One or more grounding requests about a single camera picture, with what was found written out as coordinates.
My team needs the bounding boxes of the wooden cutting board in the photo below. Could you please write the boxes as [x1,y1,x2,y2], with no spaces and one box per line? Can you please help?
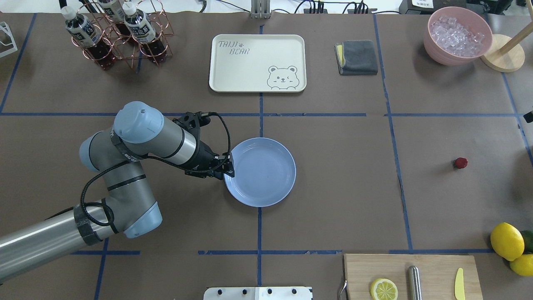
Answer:
[338,254,484,300]

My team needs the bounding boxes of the wooden round stand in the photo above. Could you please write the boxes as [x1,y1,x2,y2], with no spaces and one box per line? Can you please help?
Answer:
[481,22,533,73]

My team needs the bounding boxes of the red strawberry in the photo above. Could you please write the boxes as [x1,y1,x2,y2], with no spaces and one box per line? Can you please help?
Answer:
[452,157,468,169]

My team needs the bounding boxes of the cream bear tray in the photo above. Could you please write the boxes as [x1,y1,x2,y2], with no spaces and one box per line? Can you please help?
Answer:
[208,34,307,93]

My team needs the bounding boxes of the green avocado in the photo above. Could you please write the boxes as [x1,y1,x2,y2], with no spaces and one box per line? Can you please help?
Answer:
[520,230,533,254]

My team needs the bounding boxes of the steel cylinder muddler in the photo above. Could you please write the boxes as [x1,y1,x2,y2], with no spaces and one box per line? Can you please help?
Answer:
[407,265,423,300]

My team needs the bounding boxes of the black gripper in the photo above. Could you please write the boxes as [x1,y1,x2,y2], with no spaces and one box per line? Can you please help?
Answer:
[183,141,235,180]

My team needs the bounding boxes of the blue plate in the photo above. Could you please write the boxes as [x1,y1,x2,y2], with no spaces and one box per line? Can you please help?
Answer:
[224,138,296,208]

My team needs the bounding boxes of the pink ice bowl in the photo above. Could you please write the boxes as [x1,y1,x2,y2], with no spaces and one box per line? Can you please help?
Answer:
[424,6,493,66]

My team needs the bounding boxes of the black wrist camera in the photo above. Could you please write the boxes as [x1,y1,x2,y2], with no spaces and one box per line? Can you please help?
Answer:
[172,112,214,142]

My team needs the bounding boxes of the white wire rack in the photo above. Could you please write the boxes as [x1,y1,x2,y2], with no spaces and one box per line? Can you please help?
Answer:
[0,22,18,58]

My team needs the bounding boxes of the yellow lemon elongated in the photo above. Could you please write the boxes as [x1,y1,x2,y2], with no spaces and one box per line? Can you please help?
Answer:
[509,254,533,277]

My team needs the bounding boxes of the grey yellow folded cloth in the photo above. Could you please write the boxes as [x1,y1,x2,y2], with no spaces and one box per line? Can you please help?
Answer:
[334,40,378,75]

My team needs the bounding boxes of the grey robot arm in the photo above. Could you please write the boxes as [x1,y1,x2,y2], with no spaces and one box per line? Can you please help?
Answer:
[1,101,235,283]

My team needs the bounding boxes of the round yellow lemon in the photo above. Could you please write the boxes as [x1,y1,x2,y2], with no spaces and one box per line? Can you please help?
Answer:
[490,222,525,262]

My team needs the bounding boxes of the tea bottle white cap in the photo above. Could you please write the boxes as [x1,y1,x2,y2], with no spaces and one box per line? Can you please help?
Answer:
[97,0,137,46]
[122,1,167,65]
[60,6,115,70]

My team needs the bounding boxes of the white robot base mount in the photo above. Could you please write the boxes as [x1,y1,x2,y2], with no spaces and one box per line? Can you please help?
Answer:
[203,286,314,300]

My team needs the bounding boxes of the lemon half slice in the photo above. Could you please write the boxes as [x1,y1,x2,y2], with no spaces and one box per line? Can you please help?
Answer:
[369,278,399,300]

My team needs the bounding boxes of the copper wire bottle rack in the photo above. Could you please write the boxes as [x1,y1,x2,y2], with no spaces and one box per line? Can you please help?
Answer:
[72,0,174,68]

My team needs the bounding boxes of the yellow plastic knife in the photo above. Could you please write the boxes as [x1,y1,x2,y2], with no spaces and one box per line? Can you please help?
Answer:
[454,267,465,300]

